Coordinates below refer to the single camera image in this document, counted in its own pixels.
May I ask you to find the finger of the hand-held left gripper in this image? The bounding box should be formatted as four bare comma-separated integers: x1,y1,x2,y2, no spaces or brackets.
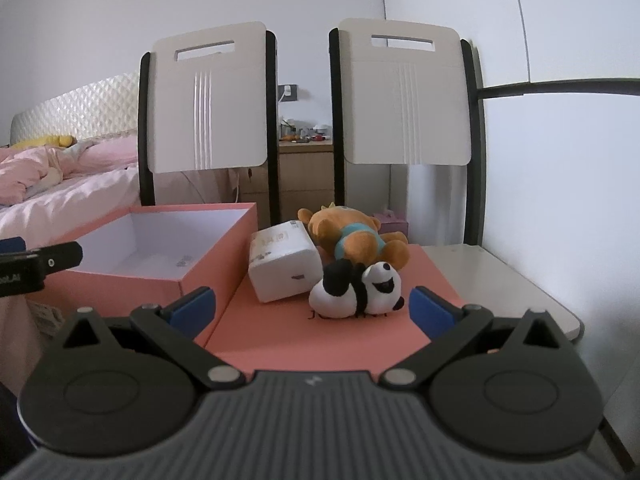
0,236,84,273

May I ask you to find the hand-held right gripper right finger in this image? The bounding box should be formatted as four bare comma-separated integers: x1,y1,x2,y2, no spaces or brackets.
381,286,573,391

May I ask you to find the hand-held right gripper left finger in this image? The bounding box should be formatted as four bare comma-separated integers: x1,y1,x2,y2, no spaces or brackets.
62,286,246,392

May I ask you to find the panda plush toy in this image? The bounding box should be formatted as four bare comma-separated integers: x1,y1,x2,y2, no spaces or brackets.
308,259,406,319

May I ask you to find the pink cardboard box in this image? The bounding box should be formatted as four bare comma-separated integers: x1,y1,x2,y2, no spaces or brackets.
27,202,259,349

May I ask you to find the brown teddy bear plush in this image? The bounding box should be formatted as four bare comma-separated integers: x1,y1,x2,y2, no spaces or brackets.
298,203,412,269

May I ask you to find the small white cardboard box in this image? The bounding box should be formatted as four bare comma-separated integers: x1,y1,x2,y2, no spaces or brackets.
247,220,324,304

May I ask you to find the pink box lid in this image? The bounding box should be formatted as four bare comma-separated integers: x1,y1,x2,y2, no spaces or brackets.
205,242,472,374

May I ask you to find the bed with white sheet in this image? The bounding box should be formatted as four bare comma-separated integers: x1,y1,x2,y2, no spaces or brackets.
0,165,147,253

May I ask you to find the pink tissue box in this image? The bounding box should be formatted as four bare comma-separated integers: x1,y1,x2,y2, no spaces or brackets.
372,208,411,244

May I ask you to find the pink blanket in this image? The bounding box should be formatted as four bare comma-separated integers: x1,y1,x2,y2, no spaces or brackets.
0,135,140,206

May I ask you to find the yellow plush toy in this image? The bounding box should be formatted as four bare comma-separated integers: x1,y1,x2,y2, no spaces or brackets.
10,133,77,150

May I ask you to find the white quilted headboard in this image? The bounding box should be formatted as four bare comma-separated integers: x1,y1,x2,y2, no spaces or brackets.
10,72,142,149

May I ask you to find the wooden nightstand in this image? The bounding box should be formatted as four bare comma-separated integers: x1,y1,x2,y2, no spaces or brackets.
240,139,335,222

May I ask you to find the cluster of small bottles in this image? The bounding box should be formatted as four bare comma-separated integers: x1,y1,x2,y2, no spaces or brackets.
278,117,332,144

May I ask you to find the black bar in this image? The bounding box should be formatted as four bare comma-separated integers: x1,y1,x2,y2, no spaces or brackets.
477,77,640,102

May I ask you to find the white chair with black frame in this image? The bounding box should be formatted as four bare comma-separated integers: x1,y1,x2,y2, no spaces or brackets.
137,21,281,227
327,17,586,346

